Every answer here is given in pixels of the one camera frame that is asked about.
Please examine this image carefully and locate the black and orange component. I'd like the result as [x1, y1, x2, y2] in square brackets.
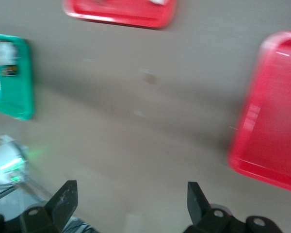
[0, 64, 19, 77]

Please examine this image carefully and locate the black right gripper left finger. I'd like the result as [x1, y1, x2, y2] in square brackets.
[0, 179, 79, 233]

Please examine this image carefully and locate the white circuit breaker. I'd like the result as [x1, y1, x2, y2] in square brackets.
[0, 39, 18, 66]

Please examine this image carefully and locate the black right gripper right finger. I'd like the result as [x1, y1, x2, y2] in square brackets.
[184, 181, 282, 233]

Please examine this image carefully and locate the red plastic tray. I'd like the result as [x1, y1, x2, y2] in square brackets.
[227, 31, 291, 195]
[62, 0, 178, 30]

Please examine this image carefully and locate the green plastic tray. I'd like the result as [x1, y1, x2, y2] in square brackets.
[0, 33, 35, 121]

